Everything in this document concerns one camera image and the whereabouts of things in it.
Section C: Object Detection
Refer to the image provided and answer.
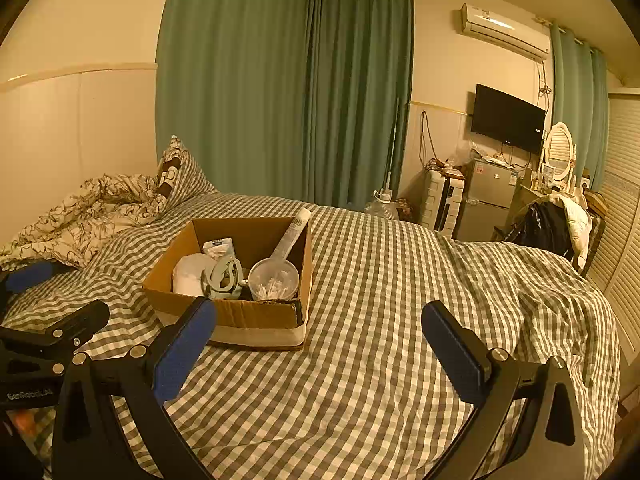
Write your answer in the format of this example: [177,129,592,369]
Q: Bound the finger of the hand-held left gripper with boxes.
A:
[0,260,57,297]
[0,300,111,361]

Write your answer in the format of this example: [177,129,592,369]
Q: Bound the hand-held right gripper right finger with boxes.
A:
[421,301,586,480]

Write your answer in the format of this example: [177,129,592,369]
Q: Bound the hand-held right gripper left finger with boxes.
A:
[51,296,218,480]

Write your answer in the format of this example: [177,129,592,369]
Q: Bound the white roll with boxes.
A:
[172,254,216,296]

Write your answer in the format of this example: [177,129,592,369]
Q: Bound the cardboard box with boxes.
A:
[142,216,313,352]

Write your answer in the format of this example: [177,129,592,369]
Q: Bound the pale teal plastic clip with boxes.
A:
[201,257,248,301]

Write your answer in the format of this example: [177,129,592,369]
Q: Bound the blue and white packet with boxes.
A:
[202,239,236,262]

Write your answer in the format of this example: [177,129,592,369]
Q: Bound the clear cotton swab jar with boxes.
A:
[248,258,301,302]

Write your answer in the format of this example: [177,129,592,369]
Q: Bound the clear tube with barcode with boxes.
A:
[272,207,312,268]

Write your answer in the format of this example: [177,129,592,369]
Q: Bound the floral print duvet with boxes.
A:
[0,172,168,268]

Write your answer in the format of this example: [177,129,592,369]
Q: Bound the black jacket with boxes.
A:
[505,200,576,262]

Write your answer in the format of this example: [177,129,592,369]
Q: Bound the white ribbed suitcase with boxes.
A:
[419,167,467,233]

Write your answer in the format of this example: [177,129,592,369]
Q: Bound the silver small fridge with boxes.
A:
[452,157,518,243]

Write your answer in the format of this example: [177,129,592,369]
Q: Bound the clear plastic water jug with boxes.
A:
[362,198,401,222]

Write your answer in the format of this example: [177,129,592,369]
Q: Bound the wooden dressing table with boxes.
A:
[510,182,553,213]

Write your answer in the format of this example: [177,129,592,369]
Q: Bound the white jacket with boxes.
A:
[562,194,594,272]

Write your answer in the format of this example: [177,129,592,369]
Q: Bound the floral checked pillow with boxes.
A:
[155,135,218,211]

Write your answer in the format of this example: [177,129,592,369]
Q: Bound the white mop pole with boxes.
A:
[382,97,402,203]

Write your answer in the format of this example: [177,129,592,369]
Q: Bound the white louvred wardrobe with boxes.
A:
[582,90,640,391]

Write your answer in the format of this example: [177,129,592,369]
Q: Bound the white oval vanity mirror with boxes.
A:
[542,121,577,182]

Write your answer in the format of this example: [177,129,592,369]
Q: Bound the green curtain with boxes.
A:
[155,0,313,206]
[549,22,610,183]
[305,0,415,211]

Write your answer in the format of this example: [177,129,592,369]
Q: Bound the white air conditioner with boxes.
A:
[457,2,551,63]

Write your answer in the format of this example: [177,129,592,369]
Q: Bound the hanging wall cables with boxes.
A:
[418,109,437,163]

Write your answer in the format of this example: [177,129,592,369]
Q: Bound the black wall television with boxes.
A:
[472,83,547,151]

